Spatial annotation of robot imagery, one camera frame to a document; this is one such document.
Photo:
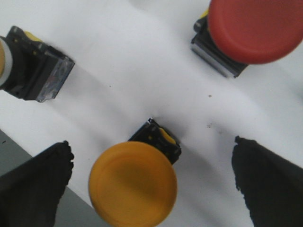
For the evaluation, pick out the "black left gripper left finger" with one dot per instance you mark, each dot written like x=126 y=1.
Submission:
x=30 y=193

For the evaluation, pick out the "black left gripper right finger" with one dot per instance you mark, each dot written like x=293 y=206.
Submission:
x=272 y=186

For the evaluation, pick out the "yellow mushroom push button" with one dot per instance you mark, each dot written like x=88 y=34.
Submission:
x=133 y=183

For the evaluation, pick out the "red mushroom push button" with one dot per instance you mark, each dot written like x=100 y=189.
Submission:
x=233 y=34

